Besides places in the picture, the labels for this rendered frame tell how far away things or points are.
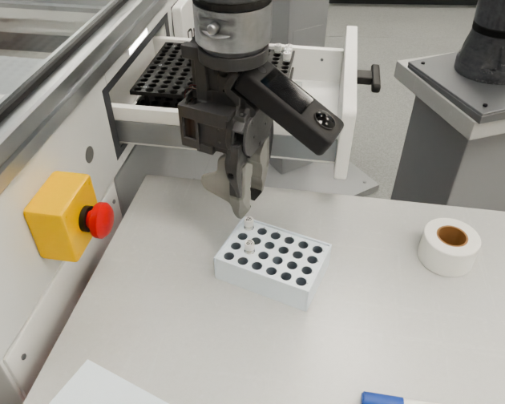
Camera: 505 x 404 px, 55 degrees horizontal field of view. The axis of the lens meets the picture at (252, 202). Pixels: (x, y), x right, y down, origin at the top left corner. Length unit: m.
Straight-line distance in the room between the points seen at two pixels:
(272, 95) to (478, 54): 0.67
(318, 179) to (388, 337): 1.41
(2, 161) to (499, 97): 0.86
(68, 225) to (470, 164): 0.85
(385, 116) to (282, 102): 2.02
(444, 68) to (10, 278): 0.92
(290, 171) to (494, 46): 1.10
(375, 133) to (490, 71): 1.32
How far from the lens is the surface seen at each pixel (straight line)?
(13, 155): 0.53
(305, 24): 1.71
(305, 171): 1.99
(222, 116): 0.51
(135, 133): 0.73
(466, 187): 1.18
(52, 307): 0.64
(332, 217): 0.72
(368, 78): 0.76
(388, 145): 2.29
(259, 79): 0.50
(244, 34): 0.47
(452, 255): 0.65
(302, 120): 0.49
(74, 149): 0.63
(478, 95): 1.05
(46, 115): 0.57
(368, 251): 0.68
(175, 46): 0.87
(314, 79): 0.90
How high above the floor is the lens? 1.24
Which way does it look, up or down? 41 degrees down
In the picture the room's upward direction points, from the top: straight up
